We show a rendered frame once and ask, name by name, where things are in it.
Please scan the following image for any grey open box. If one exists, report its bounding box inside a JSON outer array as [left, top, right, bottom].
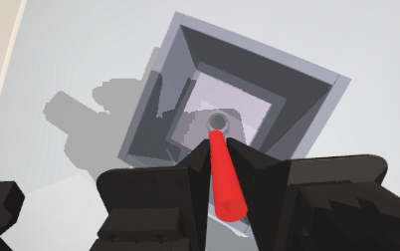
[[117, 11, 351, 168]]

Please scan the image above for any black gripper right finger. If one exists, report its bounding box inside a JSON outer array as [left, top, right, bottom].
[[226, 137, 388, 251]]

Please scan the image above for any white flat plate with hole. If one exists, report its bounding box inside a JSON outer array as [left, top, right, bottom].
[[171, 73, 272, 150]]

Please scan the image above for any red peg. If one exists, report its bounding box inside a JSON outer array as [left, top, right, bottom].
[[209, 129, 247, 222]]

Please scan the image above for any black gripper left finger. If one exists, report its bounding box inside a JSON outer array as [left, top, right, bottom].
[[97, 138, 211, 251]]

